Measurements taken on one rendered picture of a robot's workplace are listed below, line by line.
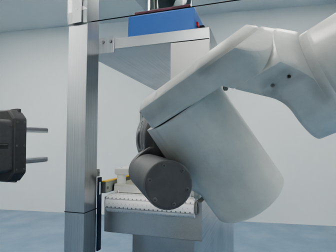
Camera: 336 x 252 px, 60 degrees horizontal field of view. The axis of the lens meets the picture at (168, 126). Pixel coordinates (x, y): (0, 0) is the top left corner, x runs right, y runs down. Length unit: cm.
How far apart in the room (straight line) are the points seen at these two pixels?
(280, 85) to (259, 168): 8
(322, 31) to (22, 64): 527
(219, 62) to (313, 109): 6
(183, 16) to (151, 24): 9
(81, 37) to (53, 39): 434
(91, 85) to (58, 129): 403
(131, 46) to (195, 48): 18
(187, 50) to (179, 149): 58
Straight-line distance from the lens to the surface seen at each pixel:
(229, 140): 22
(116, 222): 88
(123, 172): 87
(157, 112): 21
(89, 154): 81
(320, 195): 432
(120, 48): 86
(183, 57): 78
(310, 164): 425
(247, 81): 18
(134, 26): 89
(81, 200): 81
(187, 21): 84
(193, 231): 81
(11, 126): 53
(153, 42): 82
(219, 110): 21
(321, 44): 18
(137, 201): 82
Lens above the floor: 103
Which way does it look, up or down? 4 degrees up
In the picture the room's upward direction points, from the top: straight up
